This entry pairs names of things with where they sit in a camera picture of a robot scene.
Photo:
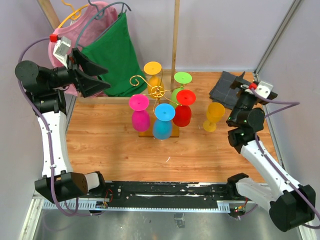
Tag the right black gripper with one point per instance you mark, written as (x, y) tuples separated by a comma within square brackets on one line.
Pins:
[(237, 83)]

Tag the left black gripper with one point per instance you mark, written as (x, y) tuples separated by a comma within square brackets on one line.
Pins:
[(87, 85)]

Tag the pink wine glass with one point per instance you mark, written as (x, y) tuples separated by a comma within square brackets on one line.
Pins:
[(140, 118)]

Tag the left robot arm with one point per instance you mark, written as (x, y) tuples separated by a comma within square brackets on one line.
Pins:
[(43, 89)]

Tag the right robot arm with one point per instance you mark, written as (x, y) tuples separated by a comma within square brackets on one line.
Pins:
[(288, 203)]

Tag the red wine glass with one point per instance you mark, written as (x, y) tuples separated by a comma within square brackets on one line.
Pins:
[(183, 112)]

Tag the green wine glass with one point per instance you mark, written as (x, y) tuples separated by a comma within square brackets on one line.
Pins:
[(182, 78)]

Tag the orange yellow wine glass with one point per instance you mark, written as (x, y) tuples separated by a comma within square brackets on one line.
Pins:
[(153, 68)]

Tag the amber rack base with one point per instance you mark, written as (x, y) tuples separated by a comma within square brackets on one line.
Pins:
[(149, 133)]

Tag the blue wine glass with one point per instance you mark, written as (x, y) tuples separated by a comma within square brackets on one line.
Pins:
[(163, 127)]

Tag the grey folded cloth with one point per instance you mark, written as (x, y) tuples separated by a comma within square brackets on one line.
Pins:
[(222, 93)]

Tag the green shirt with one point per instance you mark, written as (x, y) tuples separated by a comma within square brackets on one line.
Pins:
[(115, 51)]

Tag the pink shirt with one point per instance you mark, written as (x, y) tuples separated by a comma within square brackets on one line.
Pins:
[(95, 28)]

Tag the yellow clothes hanger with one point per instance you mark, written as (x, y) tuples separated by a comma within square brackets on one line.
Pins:
[(74, 15)]

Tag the aluminium corner profile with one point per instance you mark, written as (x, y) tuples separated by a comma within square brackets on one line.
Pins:
[(278, 34)]

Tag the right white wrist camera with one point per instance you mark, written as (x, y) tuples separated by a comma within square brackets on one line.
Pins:
[(263, 89)]

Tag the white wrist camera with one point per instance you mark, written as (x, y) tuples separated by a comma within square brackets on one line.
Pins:
[(263, 89), (61, 48)]

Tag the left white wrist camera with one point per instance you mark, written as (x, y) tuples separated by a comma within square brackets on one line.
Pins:
[(61, 48)]

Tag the gold wire glass rack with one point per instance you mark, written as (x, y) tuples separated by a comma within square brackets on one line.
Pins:
[(158, 91)]

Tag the wooden frame post left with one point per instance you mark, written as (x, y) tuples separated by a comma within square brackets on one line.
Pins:
[(49, 12)]

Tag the wooden frame post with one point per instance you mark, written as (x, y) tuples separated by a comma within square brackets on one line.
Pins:
[(175, 41), (49, 12)]

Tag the wooden frame post centre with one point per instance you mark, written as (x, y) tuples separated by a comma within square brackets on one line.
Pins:
[(175, 41)]

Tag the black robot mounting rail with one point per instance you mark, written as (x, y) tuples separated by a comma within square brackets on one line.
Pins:
[(166, 196)]

